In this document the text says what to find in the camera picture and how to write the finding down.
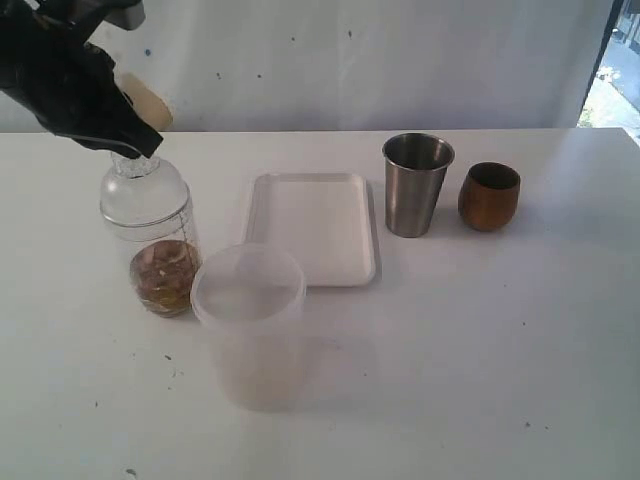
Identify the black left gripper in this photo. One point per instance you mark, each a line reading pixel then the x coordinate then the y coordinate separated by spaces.
pixel 50 68

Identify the clear domed shaker lid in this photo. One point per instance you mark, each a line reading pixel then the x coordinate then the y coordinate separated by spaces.
pixel 142 191

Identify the clear plastic shaker cup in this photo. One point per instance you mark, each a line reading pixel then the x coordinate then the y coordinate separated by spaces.
pixel 131 240

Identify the stainless steel cup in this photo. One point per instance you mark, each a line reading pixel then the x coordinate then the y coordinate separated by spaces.
pixel 415 168

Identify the brown wooden cup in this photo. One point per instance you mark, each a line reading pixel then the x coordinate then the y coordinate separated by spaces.
pixel 489 196

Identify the translucent plastic tub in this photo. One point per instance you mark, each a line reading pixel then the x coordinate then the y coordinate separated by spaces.
pixel 249 298

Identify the white rectangular tray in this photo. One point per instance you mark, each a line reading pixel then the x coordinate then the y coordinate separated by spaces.
pixel 321 219

